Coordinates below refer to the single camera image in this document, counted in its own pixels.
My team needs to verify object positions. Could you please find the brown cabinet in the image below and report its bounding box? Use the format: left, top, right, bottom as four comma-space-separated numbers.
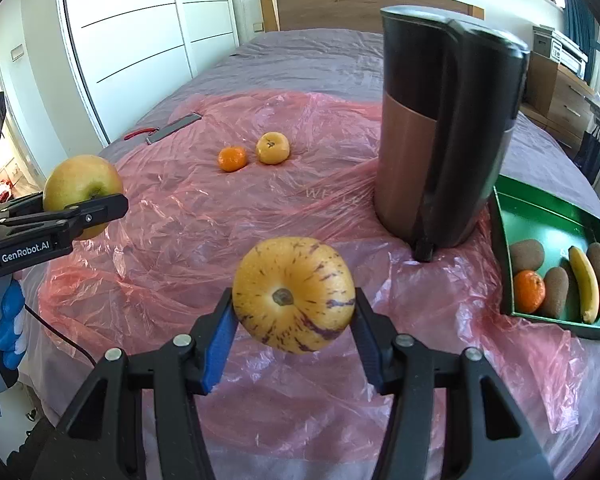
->
522, 55, 600, 148

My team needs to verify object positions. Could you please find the white printer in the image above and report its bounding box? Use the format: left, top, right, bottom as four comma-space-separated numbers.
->
532, 25, 588, 78

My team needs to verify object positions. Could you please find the wooden headboard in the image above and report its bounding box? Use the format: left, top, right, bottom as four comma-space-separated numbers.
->
259, 0, 485, 33

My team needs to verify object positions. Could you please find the large orange tangerine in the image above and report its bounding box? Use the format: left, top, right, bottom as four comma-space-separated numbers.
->
513, 270, 546, 313

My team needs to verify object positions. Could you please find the teal curtain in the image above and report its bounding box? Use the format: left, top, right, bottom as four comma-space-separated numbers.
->
562, 0, 600, 86

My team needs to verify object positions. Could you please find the yellow purple-striped pepino melon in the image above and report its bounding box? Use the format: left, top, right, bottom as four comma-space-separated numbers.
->
231, 236, 356, 354

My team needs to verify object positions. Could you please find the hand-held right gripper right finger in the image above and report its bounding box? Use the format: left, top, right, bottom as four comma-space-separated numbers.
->
347, 287, 556, 480

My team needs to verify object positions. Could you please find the copper and black jug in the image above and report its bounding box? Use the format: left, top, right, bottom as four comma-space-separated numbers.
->
373, 5, 531, 262

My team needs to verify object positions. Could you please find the green tray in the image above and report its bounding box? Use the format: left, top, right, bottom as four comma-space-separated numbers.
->
489, 175, 600, 342

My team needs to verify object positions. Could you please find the purple bedsheet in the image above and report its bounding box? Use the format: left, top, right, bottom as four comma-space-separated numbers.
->
20, 27, 600, 480

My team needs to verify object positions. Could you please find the person's left hand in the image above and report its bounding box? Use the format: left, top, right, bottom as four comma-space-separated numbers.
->
0, 281, 29, 371

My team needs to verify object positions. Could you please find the yellow-green apple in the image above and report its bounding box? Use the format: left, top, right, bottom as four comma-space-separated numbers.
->
42, 155, 125, 241

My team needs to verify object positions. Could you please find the small yellow round fruit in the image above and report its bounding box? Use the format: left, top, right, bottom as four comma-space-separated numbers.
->
256, 132, 291, 165

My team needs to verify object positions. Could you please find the yellow banana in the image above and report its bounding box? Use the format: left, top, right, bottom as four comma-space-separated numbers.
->
568, 246, 600, 324

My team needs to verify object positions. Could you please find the pink plastic sheet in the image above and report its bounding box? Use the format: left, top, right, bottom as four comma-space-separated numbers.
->
39, 89, 588, 461

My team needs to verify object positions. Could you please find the black cable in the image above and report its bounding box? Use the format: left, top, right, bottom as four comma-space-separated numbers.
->
22, 302, 99, 365

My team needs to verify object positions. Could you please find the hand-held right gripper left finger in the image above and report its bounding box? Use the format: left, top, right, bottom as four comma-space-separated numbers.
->
50, 287, 238, 480

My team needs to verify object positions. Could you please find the white wardrobe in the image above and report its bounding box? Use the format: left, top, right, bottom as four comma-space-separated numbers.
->
55, 0, 241, 148

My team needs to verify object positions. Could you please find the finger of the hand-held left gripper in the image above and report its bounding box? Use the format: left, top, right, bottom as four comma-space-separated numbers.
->
0, 194, 46, 221
0, 193, 130, 241

